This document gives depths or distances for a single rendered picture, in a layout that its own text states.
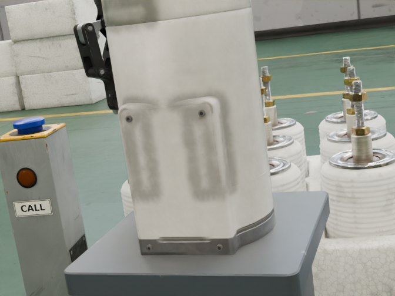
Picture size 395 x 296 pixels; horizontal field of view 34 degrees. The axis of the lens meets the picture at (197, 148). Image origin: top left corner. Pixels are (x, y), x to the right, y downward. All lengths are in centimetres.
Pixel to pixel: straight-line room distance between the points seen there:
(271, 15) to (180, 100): 566
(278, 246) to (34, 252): 52
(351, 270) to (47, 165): 38
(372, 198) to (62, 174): 39
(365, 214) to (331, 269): 7
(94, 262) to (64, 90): 303
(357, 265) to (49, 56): 287
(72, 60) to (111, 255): 299
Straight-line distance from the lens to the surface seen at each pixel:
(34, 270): 89
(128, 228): 47
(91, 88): 338
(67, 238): 86
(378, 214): 72
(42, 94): 349
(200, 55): 37
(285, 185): 73
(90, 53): 71
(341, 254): 71
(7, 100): 362
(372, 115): 96
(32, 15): 346
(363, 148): 74
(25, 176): 84
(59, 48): 342
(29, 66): 352
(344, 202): 73
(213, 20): 38
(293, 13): 599
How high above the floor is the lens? 45
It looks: 13 degrees down
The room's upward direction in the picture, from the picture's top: 8 degrees counter-clockwise
